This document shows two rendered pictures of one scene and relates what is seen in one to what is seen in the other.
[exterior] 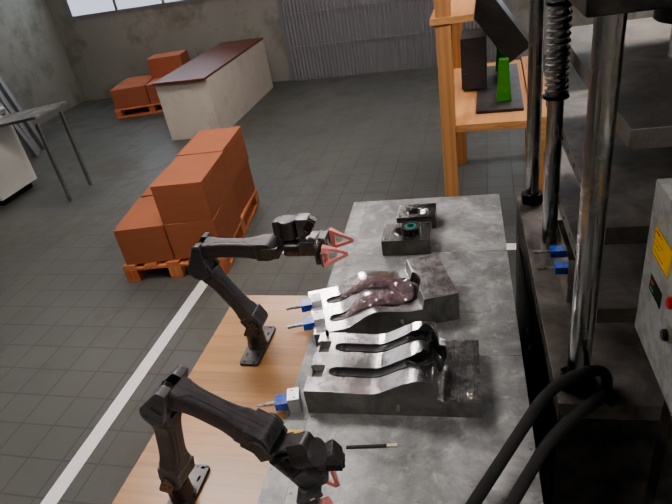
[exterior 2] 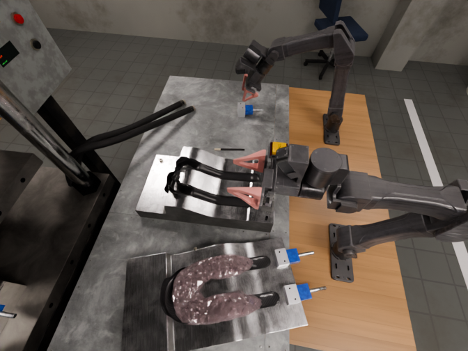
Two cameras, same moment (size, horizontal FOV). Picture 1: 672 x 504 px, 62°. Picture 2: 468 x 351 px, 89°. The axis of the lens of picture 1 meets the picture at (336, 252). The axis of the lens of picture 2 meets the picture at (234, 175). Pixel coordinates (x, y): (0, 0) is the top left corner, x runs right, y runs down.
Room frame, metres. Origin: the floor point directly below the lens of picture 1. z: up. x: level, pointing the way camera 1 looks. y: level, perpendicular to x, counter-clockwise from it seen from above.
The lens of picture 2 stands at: (1.73, -0.08, 1.65)
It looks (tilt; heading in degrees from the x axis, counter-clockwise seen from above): 57 degrees down; 172
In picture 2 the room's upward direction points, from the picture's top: straight up
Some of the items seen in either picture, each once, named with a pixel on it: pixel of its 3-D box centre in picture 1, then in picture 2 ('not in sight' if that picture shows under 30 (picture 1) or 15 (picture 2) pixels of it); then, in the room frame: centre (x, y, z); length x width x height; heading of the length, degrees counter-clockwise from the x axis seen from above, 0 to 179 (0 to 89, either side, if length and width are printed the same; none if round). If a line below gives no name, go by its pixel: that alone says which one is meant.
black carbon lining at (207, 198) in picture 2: (387, 351); (211, 182); (1.28, -0.10, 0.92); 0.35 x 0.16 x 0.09; 75
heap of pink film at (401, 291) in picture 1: (377, 290); (214, 287); (1.63, -0.12, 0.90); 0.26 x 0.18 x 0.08; 92
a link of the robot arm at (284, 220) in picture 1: (280, 235); (333, 180); (1.51, 0.16, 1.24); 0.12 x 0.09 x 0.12; 72
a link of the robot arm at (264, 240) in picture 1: (235, 255); (398, 205); (1.56, 0.32, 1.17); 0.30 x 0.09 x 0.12; 72
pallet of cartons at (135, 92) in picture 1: (153, 83); not in sight; (8.53, 2.18, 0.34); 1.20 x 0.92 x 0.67; 72
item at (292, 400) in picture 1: (278, 402); not in sight; (1.24, 0.25, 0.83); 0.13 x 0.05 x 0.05; 88
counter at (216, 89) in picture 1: (220, 85); not in sight; (7.58, 1.10, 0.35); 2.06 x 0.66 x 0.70; 162
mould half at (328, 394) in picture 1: (393, 366); (208, 186); (1.27, -0.11, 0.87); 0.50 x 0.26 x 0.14; 75
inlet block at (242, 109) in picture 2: not in sight; (251, 109); (0.82, 0.14, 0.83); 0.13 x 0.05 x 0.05; 83
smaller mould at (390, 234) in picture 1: (407, 238); not in sight; (2.05, -0.31, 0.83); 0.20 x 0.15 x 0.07; 75
